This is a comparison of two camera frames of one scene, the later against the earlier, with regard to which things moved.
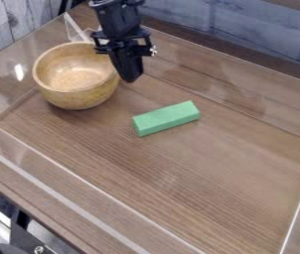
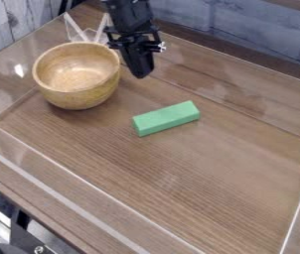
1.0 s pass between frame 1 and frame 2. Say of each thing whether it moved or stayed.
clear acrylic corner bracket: stayed
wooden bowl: stayed
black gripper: moved
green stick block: stayed
